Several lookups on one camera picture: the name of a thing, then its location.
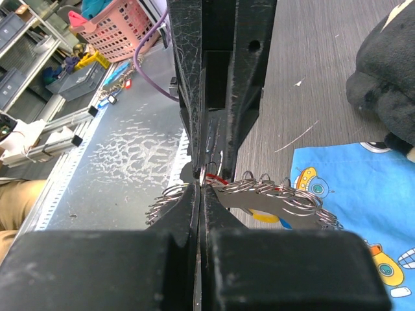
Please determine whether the spare key bunch outside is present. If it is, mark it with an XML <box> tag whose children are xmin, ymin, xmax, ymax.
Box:
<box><xmin>97</xmin><ymin>60</ymin><xmax>136</xmax><ymax>109</ymax></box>

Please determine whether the grey plastic storage crate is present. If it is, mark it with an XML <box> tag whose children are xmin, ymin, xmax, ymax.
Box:
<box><xmin>45</xmin><ymin>62</ymin><xmax>106</xmax><ymax>102</ymax></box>

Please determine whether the blue key tag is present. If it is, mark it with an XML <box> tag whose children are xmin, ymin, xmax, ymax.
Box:
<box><xmin>279</xmin><ymin>218</ymin><xmax>292</xmax><ymax>229</ymax></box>

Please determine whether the blue cartoon print cloth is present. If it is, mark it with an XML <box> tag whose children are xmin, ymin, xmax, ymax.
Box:
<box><xmin>290</xmin><ymin>143</ymin><xmax>414</xmax><ymax>310</ymax></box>

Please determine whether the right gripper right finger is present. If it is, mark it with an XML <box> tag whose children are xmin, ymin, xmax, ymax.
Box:
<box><xmin>199</xmin><ymin>186</ymin><xmax>392</xmax><ymax>310</ymax></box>

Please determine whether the red key tag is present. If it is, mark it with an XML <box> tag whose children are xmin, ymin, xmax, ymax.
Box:
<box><xmin>199</xmin><ymin>173</ymin><xmax>228</xmax><ymax>187</ymax></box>

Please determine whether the white slotted cable duct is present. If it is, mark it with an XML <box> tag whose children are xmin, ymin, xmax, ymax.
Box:
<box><xmin>35</xmin><ymin>105</ymin><xmax>189</xmax><ymax>231</ymax></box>

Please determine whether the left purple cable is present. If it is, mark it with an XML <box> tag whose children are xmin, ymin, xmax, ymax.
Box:
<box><xmin>132</xmin><ymin>6</ymin><xmax>181</xmax><ymax>103</ymax></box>

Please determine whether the black floral plush pillow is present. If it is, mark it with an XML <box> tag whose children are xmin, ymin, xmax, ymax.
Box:
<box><xmin>346</xmin><ymin>1</ymin><xmax>414</xmax><ymax>161</ymax></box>

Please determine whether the yellow key tag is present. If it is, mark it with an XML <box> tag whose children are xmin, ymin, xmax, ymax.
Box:
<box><xmin>249</xmin><ymin>209</ymin><xmax>279</xmax><ymax>224</ymax></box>

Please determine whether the pink laundry basket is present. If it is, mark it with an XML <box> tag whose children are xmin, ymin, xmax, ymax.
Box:
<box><xmin>73</xmin><ymin>1</ymin><xmax>160</xmax><ymax>63</ymax></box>

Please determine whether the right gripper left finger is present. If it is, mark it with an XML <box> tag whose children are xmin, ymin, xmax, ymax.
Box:
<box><xmin>1</xmin><ymin>184</ymin><xmax>199</xmax><ymax>310</ymax></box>

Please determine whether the large metal keyring with rings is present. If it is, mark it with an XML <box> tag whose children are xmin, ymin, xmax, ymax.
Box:
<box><xmin>145</xmin><ymin>167</ymin><xmax>344</xmax><ymax>233</ymax></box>

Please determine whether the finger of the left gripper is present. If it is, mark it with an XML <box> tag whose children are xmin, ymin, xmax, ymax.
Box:
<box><xmin>222</xmin><ymin>0</ymin><xmax>277</xmax><ymax>179</ymax></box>
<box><xmin>167</xmin><ymin>1</ymin><xmax>204</xmax><ymax>178</ymax></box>

